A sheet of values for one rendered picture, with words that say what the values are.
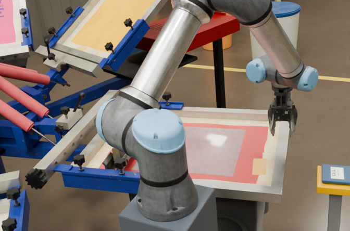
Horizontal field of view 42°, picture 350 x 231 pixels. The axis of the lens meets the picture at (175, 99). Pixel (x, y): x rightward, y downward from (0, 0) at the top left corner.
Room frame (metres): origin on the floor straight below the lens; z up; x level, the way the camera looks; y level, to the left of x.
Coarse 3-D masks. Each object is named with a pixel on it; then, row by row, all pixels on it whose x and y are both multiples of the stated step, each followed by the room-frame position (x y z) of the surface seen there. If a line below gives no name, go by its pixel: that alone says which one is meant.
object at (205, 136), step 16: (192, 128) 1.71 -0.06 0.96; (208, 128) 1.70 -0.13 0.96; (224, 128) 1.68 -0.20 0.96; (240, 128) 1.67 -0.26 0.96; (256, 128) 1.65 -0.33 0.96; (192, 144) 1.58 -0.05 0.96; (208, 144) 1.56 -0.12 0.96; (224, 144) 1.55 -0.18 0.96; (240, 144) 1.54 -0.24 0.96; (256, 144) 1.53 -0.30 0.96
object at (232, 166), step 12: (192, 156) 1.49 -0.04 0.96; (204, 156) 1.48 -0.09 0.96; (216, 156) 1.47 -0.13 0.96; (228, 156) 1.46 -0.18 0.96; (240, 156) 1.45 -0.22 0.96; (252, 156) 1.44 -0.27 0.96; (192, 168) 1.41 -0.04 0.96; (204, 168) 1.40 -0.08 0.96; (216, 168) 1.39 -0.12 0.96; (228, 168) 1.38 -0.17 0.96; (240, 168) 1.37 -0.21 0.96; (252, 168) 1.36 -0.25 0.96; (228, 180) 1.31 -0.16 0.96; (240, 180) 1.30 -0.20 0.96; (252, 180) 1.29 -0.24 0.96
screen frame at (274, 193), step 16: (176, 112) 1.83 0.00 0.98; (192, 112) 1.81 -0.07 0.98; (208, 112) 1.79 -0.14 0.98; (224, 112) 1.76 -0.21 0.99; (240, 112) 1.74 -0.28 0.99; (256, 112) 1.73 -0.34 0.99; (288, 128) 1.56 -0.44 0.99; (96, 144) 1.60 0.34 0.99; (288, 144) 1.48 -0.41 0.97; (272, 176) 1.25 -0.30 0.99; (224, 192) 1.21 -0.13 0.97; (240, 192) 1.20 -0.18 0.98; (256, 192) 1.18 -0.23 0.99; (272, 192) 1.17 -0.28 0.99
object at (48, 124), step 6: (42, 120) 1.77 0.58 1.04; (48, 120) 1.76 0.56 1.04; (54, 120) 1.76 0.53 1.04; (78, 120) 1.73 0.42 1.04; (42, 126) 1.73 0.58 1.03; (48, 126) 1.72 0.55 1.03; (54, 126) 1.71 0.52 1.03; (72, 126) 1.68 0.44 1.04; (42, 132) 1.73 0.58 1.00; (48, 132) 1.72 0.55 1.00; (66, 132) 1.69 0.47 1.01
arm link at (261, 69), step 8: (264, 56) 1.36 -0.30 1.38; (248, 64) 1.34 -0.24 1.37; (256, 64) 1.31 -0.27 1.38; (264, 64) 1.32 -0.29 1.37; (272, 64) 1.30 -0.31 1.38; (248, 72) 1.33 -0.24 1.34; (256, 72) 1.31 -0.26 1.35; (264, 72) 1.30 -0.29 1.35; (272, 72) 1.28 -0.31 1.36; (256, 80) 1.31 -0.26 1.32; (264, 80) 1.31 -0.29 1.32; (272, 80) 1.29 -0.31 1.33
